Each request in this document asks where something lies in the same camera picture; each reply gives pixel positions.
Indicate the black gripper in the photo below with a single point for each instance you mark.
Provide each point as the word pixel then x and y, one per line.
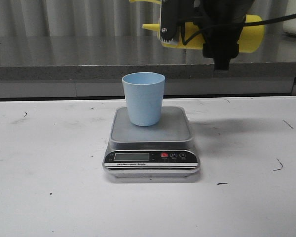
pixel 219 21

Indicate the light blue plastic cup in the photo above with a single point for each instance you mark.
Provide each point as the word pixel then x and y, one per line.
pixel 144 94

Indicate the silver digital kitchen scale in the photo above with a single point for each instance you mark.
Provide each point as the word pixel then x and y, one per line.
pixel 164 150

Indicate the yellow squeeze bottle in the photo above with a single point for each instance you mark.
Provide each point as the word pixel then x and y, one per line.
pixel 249 40

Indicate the grey stone counter ledge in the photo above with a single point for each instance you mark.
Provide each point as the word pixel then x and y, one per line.
pixel 92 67

